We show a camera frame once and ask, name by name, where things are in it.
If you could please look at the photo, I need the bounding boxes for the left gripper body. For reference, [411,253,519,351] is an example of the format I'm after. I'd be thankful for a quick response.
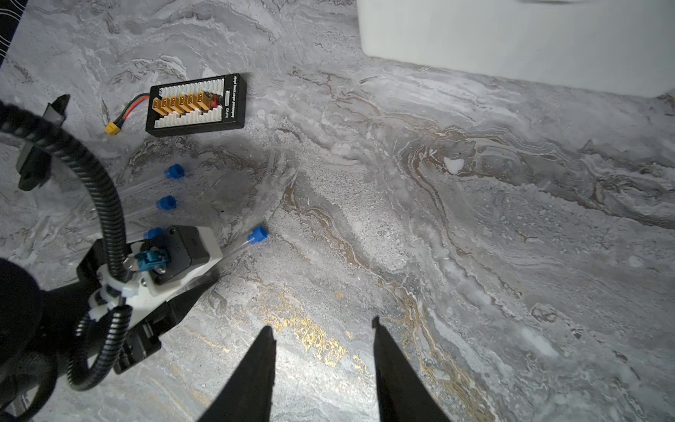
[39,240,217,375]

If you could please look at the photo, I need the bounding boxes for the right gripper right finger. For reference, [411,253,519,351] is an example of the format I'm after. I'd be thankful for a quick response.
[372,316,450,421]

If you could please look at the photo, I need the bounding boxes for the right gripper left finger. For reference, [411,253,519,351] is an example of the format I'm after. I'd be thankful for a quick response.
[199,325,276,421]

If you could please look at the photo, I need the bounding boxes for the blue stopper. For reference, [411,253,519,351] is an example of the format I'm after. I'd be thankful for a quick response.
[163,164,186,180]
[156,195,178,211]
[143,227,163,240]
[246,226,268,244]

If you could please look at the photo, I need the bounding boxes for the clear test tube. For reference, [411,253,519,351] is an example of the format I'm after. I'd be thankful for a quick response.
[118,172,179,200]
[124,201,173,222]
[223,229,256,260]

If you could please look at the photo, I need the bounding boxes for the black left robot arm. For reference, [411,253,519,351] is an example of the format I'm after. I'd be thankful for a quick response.
[1,137,208,421]

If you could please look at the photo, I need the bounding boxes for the white box brown lid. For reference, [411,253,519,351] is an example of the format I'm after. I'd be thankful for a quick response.
[357,1,674,98]

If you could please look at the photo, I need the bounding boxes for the black charging board with cable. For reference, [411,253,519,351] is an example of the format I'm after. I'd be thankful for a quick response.
[105,73,248,137]

